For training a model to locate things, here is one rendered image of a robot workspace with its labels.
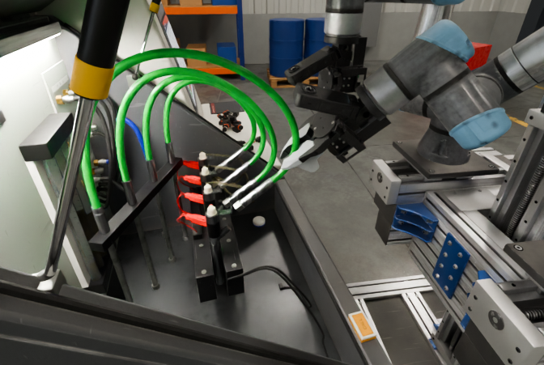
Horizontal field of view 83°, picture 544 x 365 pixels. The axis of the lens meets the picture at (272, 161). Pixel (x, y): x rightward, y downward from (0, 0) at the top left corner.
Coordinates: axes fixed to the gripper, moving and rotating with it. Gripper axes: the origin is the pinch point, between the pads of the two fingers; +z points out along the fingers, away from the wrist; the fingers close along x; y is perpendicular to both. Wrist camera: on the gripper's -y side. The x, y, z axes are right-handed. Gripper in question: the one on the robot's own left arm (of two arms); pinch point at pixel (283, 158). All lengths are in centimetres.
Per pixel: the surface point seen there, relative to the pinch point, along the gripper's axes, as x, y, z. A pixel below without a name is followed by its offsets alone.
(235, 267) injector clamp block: -12.0, 6.5, 22.1
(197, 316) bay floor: -16.2, 9.5, 39.1
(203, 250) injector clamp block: -6.9, 1.9, 28.1
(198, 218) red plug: -5.5, -4.8, 20.8
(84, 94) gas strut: -30.7, -32.6, -13.8
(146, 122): 9.7, -22.5, 18.1
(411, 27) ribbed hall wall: 650, 386, -92
